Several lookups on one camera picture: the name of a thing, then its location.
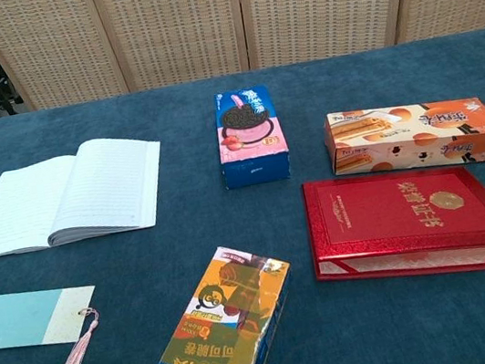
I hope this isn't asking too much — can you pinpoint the blue pink cookie box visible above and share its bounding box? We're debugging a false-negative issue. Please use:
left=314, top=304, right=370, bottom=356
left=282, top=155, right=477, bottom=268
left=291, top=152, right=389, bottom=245
left=208, top=82, right=294, bottom=192

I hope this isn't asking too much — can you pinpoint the blue velvet tablecloth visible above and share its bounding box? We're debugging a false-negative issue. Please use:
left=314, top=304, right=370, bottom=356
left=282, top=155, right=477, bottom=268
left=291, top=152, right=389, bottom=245
left=0, top=28, right=485, bottom=364

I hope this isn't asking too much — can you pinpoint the yellow green cocoa snack box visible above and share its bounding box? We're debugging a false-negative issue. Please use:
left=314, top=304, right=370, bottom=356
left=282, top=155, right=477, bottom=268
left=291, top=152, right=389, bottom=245
left=135, top=235, right=307, bottom=364

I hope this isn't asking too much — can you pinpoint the open lined notebook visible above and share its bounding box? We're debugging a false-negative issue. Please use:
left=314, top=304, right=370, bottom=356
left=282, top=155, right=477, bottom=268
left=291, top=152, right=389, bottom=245
left=0, top=128, right=175, bottom=259

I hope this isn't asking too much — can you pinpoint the red certificate folder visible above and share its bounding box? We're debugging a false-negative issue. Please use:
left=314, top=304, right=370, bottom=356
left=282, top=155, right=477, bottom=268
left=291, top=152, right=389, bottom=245
left=300, top=153, right=485, bottom=301

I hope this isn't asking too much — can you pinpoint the orange wafer snack box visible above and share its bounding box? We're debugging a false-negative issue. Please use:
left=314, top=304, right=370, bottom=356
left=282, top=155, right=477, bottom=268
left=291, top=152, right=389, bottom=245
left=320, top=88, right=485, bottom=188

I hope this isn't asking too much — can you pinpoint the woven wooden folding screen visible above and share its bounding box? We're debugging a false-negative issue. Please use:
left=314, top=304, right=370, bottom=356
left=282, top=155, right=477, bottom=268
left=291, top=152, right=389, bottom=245
left=0, top=0, right=485, bottom=117

